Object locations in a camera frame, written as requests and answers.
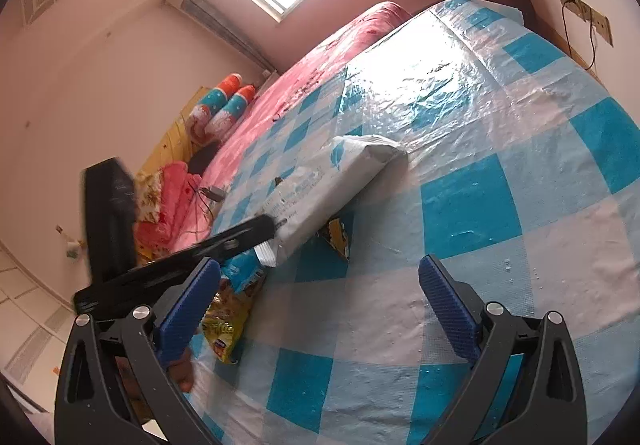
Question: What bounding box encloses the yellow and black snack packet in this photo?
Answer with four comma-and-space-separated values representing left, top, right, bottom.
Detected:
319, 216, 354, 262

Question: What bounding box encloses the black charger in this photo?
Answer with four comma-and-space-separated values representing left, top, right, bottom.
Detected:
197, 185, 227, 204

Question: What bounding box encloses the yellow headboard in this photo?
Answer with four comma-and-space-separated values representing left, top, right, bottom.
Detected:
134, 85, 212, 187

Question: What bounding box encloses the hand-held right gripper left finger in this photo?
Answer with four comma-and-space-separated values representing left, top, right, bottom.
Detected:
54, 257, 223, 445

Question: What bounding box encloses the white curtain rail box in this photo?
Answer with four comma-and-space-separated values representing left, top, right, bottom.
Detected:
164, 0, 279, 74

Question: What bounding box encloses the dark cloth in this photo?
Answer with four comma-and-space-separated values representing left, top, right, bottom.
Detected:
188, 140, 222, 174

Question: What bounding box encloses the folded pink blanket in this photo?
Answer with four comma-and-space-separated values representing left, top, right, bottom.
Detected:
131, 162, 202, 259

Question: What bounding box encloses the bright yellow snack packet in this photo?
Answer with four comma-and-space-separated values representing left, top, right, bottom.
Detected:
200, 281, 257, 367

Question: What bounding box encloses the cartoon print pillow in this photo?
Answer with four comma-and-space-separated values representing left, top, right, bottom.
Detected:
186, 72, 246, 142
205, 84, 257, 142

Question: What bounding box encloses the black wall cable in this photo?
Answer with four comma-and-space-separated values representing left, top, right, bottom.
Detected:
561, 0, 602, 72

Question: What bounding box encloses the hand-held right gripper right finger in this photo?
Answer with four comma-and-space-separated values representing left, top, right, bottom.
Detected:
417, 254, 589, 445

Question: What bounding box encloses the grey and white courier bag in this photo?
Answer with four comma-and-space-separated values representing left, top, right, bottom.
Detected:
255, 134, 407, 269

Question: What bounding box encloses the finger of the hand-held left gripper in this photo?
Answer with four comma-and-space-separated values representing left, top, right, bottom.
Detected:
191, 215, 281, 267

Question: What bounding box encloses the person's left hand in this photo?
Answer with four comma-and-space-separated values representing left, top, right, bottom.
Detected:
167, 347, 197, 392

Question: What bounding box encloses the black charging cable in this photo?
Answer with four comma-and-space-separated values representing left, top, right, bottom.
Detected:
184, 174, 222, 247

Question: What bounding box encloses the blue cartoon snack bag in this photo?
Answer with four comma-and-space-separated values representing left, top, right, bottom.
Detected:
221, 249, 269, 297

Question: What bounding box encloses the wall socket panel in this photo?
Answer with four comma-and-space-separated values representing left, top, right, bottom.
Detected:
554, 0, 614, 47

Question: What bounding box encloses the pink bed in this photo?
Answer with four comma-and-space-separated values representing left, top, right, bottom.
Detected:
170, 0, 414, 257

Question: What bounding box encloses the blue checkered plastic sheet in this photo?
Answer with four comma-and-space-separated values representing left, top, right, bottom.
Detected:
186, 0, 640, 445

